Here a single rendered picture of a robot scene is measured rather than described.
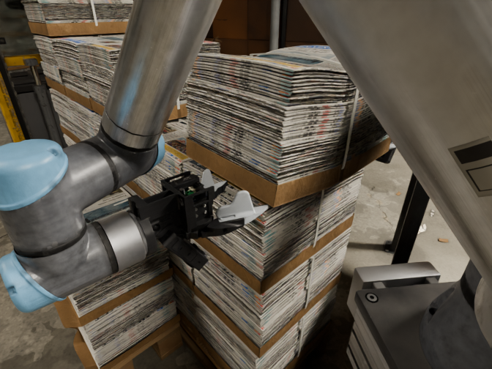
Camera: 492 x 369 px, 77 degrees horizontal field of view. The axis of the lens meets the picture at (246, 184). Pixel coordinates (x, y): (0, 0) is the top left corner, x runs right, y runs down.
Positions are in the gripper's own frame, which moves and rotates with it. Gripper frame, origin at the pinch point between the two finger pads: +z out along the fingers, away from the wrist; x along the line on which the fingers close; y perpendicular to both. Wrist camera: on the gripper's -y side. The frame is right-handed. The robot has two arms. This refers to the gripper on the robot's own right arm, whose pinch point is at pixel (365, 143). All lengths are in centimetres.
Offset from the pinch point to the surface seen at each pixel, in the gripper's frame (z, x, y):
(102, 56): 42, -61, 20
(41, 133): 48, -182, -33
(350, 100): 20.8, 5.9, 15.6
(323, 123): 28.9, 6.1, 13.1
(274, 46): -245, -271, -6
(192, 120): 39.8, -19.3, 10.1
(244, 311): 39, -4, -36
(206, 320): 41, -20, -53
